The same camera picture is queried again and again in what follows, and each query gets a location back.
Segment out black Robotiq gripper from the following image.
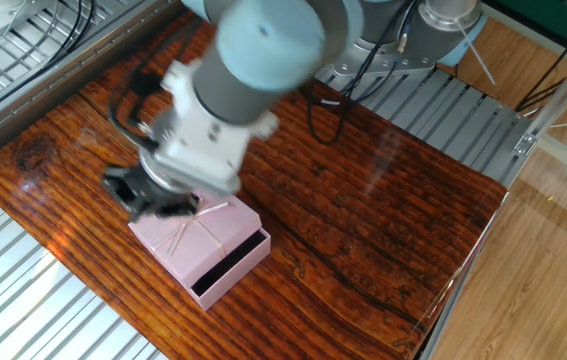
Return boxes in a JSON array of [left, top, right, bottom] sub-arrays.
[[101, 166, 201, 222]]

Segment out pink ribboned box lid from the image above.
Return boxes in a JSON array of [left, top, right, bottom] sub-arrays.
[[127, 192, 263, 291]]

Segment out pink gift box base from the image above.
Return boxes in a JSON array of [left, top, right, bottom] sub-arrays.
[[189, 227, 272, 312]]

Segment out wood grain table mat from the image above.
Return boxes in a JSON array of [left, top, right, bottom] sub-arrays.
[[0, 9, 508, 360]]

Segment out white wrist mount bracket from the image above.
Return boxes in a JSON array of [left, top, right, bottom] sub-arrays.
[[150, 59, 281, 197]]

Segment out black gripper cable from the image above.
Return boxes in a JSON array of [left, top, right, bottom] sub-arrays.
[[106, 19, 200, 152]]

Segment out grey aluminium frame rail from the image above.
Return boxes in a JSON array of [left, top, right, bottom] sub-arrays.
[[0, 0, 187, 176]]

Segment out black cable pair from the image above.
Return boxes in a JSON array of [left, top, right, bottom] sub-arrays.
[[0, 0, 97, 129]]

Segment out black cable bundle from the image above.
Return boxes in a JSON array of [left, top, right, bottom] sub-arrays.
[[305, 0, 418, 147]]

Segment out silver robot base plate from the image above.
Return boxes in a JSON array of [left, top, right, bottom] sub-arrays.
[[315, 39, 438, 85]]

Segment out blue cable with silver plug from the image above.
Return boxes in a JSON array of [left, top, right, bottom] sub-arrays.
[[396, 0, 418, 56]]

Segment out white cable tie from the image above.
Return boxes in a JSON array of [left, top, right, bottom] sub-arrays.
[[454, 22, 496, 87]]

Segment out aluminium frame post with bracket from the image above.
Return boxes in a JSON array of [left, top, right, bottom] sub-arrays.
[[512, 29, 567, 187]]

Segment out black floor cables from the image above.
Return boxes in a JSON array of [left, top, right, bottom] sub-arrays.
[[514, 17, 567, 114]]

